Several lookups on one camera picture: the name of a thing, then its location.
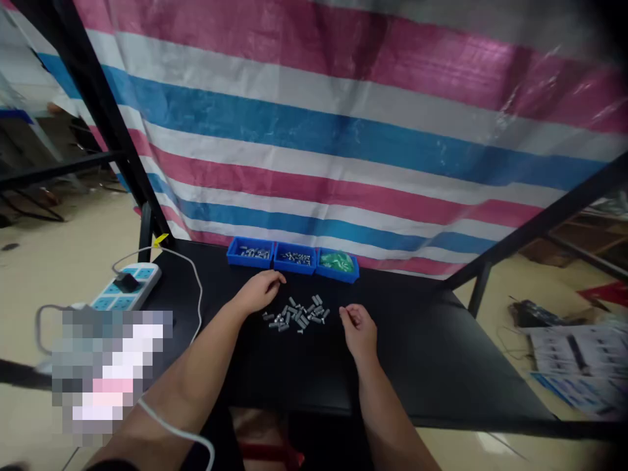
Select person's right hand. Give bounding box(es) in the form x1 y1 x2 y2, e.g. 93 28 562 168
339 304 378 355

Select person's left hand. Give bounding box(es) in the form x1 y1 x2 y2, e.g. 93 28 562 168
233 269 287 314

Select person's left fingers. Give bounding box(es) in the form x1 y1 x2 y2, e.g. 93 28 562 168
260 270 287 295

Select black table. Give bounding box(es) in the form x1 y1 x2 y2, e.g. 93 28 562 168
132 239 628 471

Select blue bin with small screws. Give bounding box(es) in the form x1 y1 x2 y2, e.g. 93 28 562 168
273 242 319 275

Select blue bin with silver screws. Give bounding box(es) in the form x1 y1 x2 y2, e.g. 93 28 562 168
226 237 275 270

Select pile of silver screws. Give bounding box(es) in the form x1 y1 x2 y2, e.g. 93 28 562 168
262 294 331 334

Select blue bin with green parts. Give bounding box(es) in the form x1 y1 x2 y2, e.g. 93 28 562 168
315 248 360 285

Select white blue power strip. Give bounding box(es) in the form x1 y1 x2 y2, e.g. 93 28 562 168
90 262 162 312

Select person's legs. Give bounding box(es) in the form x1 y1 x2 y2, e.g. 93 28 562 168
229 406 307 471

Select striped pink blue tarp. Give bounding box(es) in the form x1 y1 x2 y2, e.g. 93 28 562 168
37 0 628 281

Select pile of printed cartons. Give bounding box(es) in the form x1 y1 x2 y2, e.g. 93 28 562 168
510 282 628 422

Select white cable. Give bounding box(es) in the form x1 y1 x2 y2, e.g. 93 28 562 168
111 246 217 471

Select black metal frame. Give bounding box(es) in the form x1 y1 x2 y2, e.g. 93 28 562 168
0 0 628 320

